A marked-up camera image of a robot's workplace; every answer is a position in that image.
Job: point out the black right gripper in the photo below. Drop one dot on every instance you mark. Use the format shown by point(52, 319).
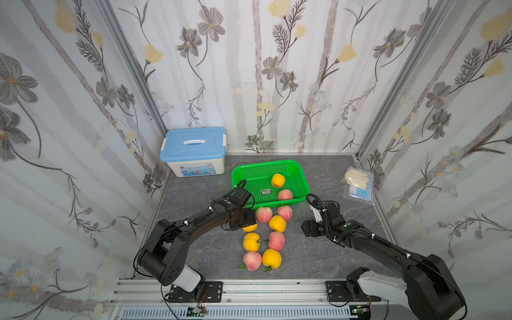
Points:
point(320, 214)

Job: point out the small green circuit board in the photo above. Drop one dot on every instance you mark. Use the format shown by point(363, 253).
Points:
point(196, 312)

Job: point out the pink peach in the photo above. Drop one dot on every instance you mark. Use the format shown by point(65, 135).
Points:
point(285, 195)
point(264, 214)
point(276, 241)
point(285, 212)
point(252, 261)

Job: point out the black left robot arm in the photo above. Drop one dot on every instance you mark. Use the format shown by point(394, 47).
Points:
point(163, 256)

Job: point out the clear bag of white gloves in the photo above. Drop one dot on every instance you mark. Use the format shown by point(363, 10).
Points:
point(359, 178)

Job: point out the aluminium front rail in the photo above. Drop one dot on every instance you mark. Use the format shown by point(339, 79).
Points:
point(263, 291)

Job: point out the green plastic perforated basket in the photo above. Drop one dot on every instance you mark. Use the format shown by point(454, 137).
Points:
point(258, 177)

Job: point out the blue face mask pack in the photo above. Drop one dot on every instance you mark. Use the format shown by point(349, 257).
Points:
point(358, 194)

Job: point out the blue lid storage box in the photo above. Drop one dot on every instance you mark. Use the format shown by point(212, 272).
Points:
point(195, 152)

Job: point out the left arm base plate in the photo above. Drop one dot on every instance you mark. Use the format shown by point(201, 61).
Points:
point(205, 292)

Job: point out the yellow peach with red blush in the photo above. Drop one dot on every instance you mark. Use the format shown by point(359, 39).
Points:
point(251, 228)

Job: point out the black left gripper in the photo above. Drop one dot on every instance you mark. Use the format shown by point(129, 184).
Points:
point(251, 219)

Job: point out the yellow peach bottom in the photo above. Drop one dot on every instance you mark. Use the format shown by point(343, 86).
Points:
point(271, 259)

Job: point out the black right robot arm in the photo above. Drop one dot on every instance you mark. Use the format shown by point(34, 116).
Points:
point(423, 284)

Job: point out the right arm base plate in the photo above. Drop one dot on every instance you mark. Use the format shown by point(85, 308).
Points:
point(347, 291)

